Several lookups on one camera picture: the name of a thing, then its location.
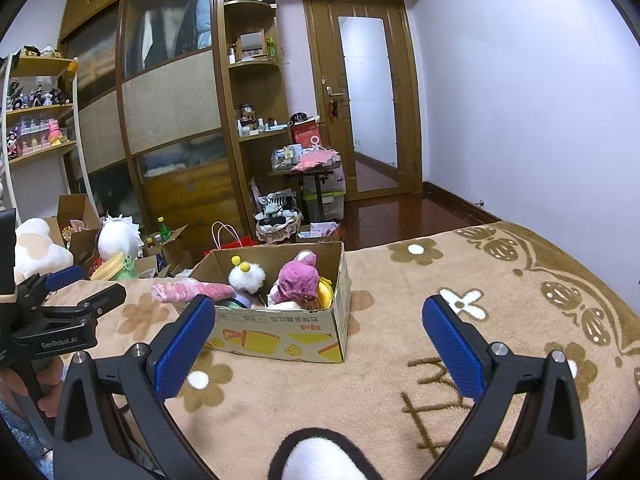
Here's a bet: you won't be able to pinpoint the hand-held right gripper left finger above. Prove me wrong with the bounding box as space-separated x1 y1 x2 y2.
52 294 217 480

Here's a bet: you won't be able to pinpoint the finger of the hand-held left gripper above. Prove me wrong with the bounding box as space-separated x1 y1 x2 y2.
17 265 86 295
15 283 127 333

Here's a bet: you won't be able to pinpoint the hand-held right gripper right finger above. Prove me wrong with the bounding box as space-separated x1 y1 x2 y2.
421 294 588 480

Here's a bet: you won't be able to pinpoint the white fluffy plush yellow antennae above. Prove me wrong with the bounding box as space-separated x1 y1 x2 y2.
228 256 267 294

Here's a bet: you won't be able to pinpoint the yellow-print cardboard box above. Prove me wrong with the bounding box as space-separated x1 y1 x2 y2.
187 240 352 364

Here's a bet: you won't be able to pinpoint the pink bear plush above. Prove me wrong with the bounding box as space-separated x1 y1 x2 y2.
270 250 322 306

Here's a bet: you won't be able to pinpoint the person's left hand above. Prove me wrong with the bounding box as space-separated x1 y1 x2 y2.
0 362 68 413

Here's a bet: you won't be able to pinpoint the white bear plush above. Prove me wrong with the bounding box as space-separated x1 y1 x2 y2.
13 217 75 286

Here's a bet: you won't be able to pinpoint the green frog plush yellow hat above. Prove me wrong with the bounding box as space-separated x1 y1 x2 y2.
90 252 139 281

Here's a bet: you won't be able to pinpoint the white-haired plush doll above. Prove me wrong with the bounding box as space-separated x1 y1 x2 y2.
97 213 144 261

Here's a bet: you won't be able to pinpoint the large open cardboard box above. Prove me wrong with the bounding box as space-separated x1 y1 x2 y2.
42 193 102 261

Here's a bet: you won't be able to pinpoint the flower-print beige blanket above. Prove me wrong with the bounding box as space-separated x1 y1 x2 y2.
42 220 640 480

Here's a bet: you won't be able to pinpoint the cardboard box with bottles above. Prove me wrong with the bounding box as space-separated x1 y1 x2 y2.
142 225 194 277

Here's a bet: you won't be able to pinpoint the person's blue jeans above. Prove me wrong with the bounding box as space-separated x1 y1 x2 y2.
0 395 55 480

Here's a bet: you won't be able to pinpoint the red paper gift bag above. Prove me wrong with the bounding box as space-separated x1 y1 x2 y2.
202 221 259 257

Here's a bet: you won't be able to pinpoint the white-framed display shelf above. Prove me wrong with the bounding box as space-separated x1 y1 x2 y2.
0 46 83 213

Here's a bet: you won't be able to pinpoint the yellow plush toy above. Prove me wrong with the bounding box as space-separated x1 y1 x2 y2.
315 275 335 309

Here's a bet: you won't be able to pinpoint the lace-trimmed wicker basket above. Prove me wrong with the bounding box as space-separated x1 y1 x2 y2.
255 211 304 245

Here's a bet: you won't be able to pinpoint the black and white striped plush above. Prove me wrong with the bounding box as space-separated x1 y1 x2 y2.
259 191 299 221

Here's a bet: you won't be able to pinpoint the small cardboard box pink items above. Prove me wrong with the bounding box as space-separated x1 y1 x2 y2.
296 223 341 242

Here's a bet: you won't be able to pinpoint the row of small figurines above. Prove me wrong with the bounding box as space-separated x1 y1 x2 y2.
6 76 69 112

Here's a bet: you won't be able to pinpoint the clear storage bin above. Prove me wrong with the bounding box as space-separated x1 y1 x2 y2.
300 187 347 222

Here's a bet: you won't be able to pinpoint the wooden wardrobe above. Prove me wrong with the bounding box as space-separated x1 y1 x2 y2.
59 0 233 243

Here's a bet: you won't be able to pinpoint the small dark side table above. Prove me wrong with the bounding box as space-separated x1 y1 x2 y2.
267 164 337 222

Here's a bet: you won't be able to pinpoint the clear plastic organiser boxes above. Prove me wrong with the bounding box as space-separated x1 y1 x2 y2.
271 144 304 169

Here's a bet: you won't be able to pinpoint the pink folded cloth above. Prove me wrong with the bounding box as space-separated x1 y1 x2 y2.
291 148 342 172

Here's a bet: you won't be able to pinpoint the red paper box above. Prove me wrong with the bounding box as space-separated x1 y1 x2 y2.
291 121 321 149

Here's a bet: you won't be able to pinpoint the wooden corner shelf unit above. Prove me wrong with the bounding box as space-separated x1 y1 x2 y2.
220 0 303 243

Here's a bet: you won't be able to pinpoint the small wooden-framed mirror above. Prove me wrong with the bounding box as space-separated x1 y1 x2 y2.
238 31 266 59

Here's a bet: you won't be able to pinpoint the wooden door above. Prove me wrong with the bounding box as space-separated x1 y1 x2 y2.
301 0 424 203

